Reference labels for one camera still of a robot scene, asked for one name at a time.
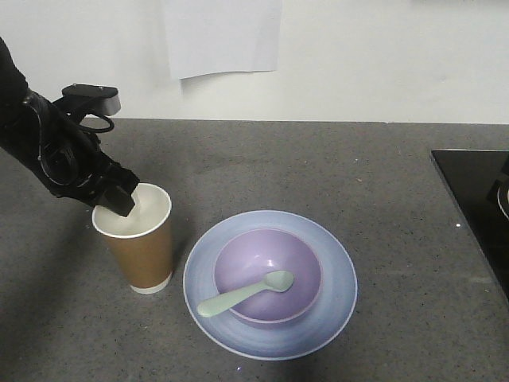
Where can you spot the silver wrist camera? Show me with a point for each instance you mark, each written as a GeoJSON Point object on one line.
{"type": "Point", "coordinates": [100, 99]}

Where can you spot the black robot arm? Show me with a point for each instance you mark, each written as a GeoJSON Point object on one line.
{"type": "Point", "coordinates": [20, 107]}

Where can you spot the brown paper cup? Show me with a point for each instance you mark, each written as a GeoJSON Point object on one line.
{"type": "Point", "coordinates": [142, 241]}

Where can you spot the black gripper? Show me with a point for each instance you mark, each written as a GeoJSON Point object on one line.
{"type": "Point", "coordinates": [73, 165]}

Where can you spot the black glass stove top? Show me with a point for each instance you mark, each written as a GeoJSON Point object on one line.
{"type": "Point", "coordinates": [478, 182]}

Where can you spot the white paper sheet on wall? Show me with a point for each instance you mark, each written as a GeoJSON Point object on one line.
{"type": "Point", "coordinates": [209, 37]}

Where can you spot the pale green plastic spoon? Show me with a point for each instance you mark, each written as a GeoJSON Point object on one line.
{"type": "Point", "coordinates": [277, 281]}

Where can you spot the light blue round plate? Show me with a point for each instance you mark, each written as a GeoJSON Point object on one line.
{"type": "Point", "coordinates": [297, 338]}

